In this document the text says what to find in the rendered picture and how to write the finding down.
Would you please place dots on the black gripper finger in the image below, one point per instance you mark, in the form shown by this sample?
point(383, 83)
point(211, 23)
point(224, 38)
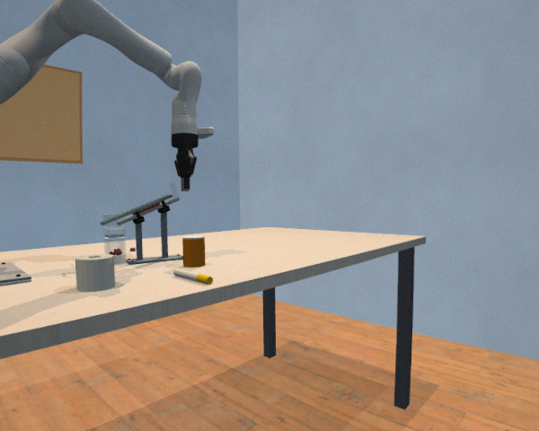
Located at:
point(189, 165)
point(177, 165)

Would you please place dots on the clear glass vial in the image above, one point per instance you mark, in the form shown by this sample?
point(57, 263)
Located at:
point(116, 246)

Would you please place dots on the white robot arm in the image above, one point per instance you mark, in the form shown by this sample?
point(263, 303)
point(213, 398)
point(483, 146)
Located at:
point(24, 54)

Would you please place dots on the grey cylinder with yellow cap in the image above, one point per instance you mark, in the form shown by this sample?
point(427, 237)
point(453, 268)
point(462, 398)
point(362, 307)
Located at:
point(193, 276)

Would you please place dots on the brown cylinder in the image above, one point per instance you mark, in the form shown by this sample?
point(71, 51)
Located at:
point(193, 251)

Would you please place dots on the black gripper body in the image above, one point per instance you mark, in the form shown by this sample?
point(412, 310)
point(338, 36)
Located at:
point(184, 142)

